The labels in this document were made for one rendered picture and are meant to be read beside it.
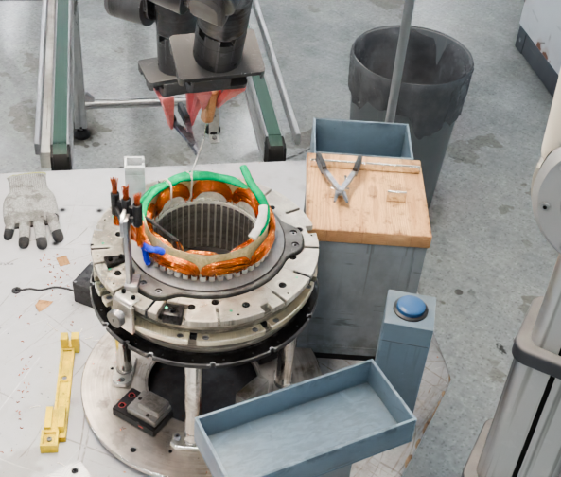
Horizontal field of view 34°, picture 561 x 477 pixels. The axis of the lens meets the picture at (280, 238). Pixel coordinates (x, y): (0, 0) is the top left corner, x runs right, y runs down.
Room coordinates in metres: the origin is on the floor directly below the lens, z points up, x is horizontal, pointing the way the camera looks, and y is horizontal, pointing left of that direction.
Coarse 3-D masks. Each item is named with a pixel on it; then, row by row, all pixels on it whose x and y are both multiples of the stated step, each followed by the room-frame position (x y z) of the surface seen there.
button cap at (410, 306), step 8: (408, 296) 0.97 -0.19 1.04; (416, 296) 0.97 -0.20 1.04; (400, 304) 0.96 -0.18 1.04; (408, 304) 0.96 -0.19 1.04; (416, 304) 0.96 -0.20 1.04; (424, 304) 0.96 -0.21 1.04; (400, 312) 0.95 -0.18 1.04; (408, 312) 0.94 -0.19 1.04; (416, 312) 0.94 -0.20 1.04; (424, 312) 0.95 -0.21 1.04
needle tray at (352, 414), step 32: (320, 384) 0.79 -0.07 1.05; (352, 384) 0.81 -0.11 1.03; (384, 384) 0.79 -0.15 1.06; (224, 416) 0.72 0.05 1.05; (256, 416) 0.74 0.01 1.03; (288, 416) 0.75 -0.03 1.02; (320, 416) 0.76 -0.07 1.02; (352, 416) 0.76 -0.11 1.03; (384, 416) 0.77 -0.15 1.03; (224, 448) 0.70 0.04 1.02; (256, 448) 0.70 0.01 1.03; (288, 448) 0.70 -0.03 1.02; (320, 448) 0.71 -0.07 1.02; (352, 448) 0.69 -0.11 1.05; (384, 448) 0.71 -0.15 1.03
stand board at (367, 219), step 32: (352, 160) 1.27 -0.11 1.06; (384, 160) 1.28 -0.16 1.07; (416, 160) 1.28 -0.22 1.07; (320, 192) 1.17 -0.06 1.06; (352, 192) 1.18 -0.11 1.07; (384, 192) 1.19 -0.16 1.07; (416, 192) 1.19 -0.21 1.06; (320, 224) 1.09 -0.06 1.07; (352, 224) 1.10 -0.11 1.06; (384, 224) 1.11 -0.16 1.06; (416, 224) 1.11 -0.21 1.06
